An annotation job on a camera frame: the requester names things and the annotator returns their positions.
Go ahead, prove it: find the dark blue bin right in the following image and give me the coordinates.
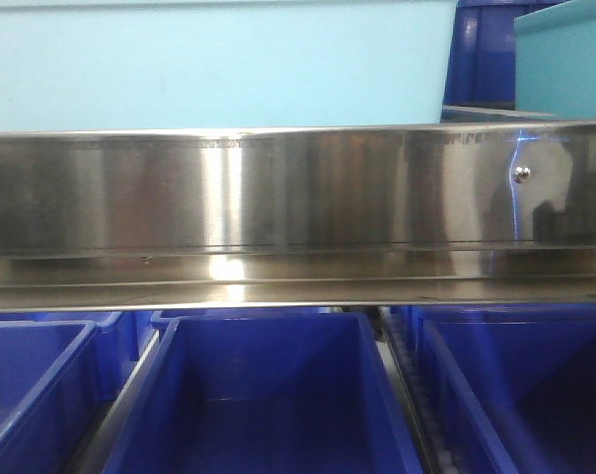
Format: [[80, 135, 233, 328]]
[[412, 304, 596, 473]]

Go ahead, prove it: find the roller track strip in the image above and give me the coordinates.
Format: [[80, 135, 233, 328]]
[[372, 306, 462, 473]]

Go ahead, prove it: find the dark blue bin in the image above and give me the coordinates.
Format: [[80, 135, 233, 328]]
[[0, 321, 101, 473], [33, 311, 153, 400], [412, 304, 596, 473], [105, 313, 422, 473]]

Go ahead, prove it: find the stainless steel shelf rail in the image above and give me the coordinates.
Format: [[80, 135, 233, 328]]
[[0, 120, 596, 312]]

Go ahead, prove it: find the shelf rail screw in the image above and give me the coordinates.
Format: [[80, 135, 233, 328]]
[[511, 166, 532, 184]]

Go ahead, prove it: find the light blue plastic bin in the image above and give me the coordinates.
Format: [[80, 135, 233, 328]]
[[0, 1, 457, 132]]

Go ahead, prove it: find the dark blue bin centre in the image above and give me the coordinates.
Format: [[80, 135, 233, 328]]
[[105, 313, 422, 473]]

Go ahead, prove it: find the dark blue crate upper shelf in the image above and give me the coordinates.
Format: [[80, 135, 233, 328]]
[[443, 1, 557, 109]]

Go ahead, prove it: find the dark blue bin rear left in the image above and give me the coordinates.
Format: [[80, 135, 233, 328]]
[[33, 311, 153, 400]]

